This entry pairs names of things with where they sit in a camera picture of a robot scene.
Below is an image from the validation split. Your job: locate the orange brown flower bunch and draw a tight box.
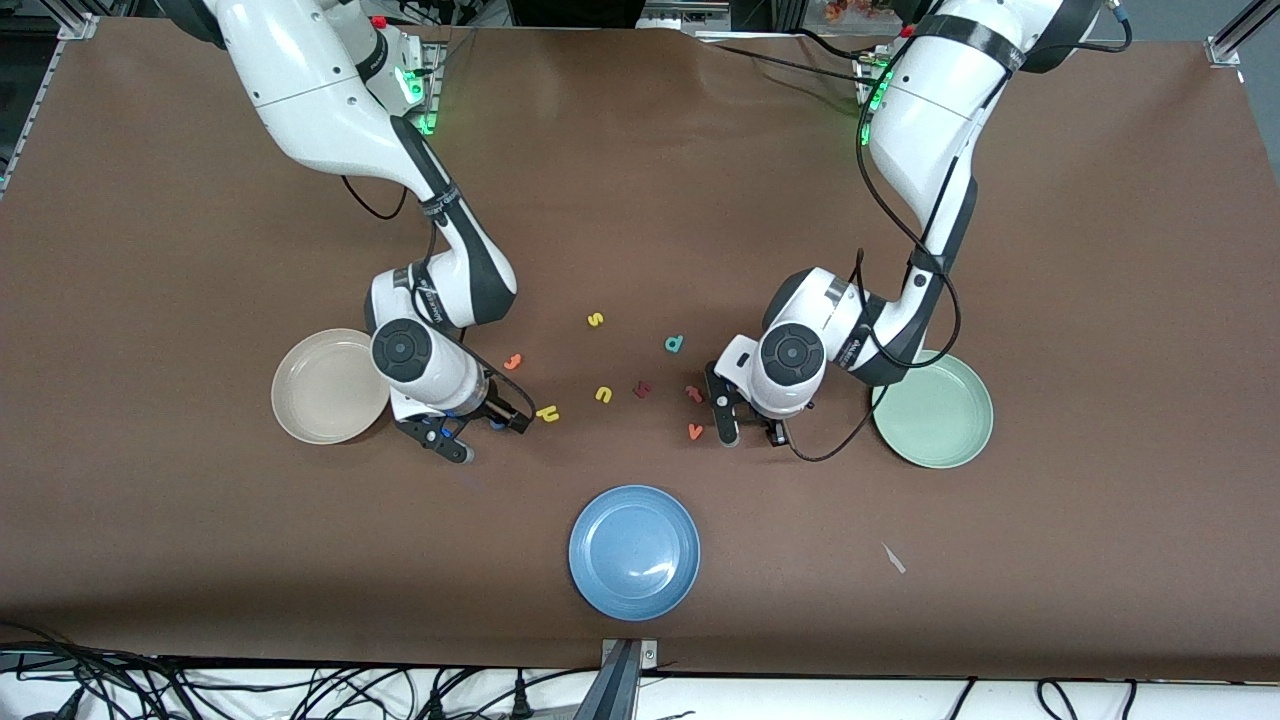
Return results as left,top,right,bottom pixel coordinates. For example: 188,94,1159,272
825,0,906,23

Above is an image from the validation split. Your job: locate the beige brown plate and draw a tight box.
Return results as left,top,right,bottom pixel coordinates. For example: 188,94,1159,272
271,328,393,446

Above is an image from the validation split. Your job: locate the light green plate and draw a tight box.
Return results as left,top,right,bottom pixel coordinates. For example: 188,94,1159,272
872,350,995,470

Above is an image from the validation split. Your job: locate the blue plate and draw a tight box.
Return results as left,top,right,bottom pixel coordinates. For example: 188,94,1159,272
568,485,702,622

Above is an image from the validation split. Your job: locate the grey metal camera mount bracket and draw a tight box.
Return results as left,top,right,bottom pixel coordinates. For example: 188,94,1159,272
575,638,659,720

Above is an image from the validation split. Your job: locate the thin black cable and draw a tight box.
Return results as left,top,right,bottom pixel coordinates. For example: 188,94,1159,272
795,28,876,63
712,42,881,89

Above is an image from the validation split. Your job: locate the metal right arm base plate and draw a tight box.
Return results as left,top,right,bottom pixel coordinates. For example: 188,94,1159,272
405,42,446,136

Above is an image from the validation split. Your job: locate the brown table cover mat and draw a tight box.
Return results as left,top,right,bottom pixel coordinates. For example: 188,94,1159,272
0,18,1280,683

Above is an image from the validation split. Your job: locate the silver aluminium frame profile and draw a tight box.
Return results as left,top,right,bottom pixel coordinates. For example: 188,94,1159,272
0,0,101,196
1205,0,1280,69

